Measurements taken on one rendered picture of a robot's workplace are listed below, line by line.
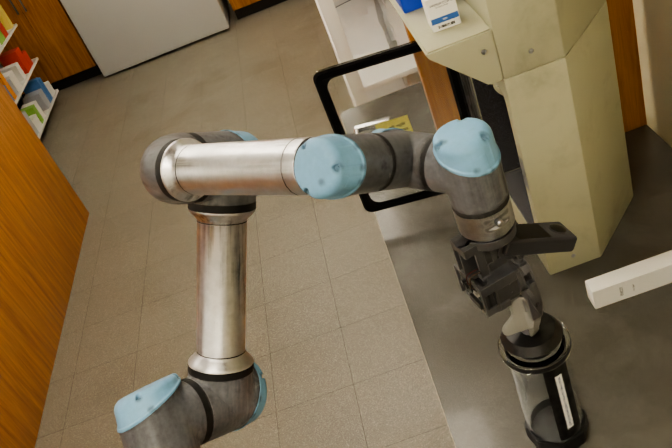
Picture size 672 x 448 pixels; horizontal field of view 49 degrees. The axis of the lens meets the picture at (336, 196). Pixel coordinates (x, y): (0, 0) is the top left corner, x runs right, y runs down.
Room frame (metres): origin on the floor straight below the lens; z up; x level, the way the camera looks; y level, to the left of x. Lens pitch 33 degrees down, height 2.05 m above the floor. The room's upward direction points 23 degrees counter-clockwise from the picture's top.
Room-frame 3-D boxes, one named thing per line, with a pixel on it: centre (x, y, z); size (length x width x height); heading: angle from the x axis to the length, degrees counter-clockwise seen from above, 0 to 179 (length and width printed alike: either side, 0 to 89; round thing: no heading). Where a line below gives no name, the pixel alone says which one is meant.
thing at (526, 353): (0.77, -0.19, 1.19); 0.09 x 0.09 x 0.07
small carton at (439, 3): (1.19, -0.29, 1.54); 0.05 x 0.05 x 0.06; 83
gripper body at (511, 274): (0.76, -0.16, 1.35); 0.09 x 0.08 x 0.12; 101
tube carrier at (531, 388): (0.77, -0.19, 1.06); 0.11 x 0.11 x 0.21
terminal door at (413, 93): (1.45, -0.20, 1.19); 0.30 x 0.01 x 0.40; 76
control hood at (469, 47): (1.26, -0.30, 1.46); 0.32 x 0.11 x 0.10; 176
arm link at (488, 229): (0.76, -0.17, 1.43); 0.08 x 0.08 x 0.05
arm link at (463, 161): (0.76, -0.17, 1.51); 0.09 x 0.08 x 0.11; 39
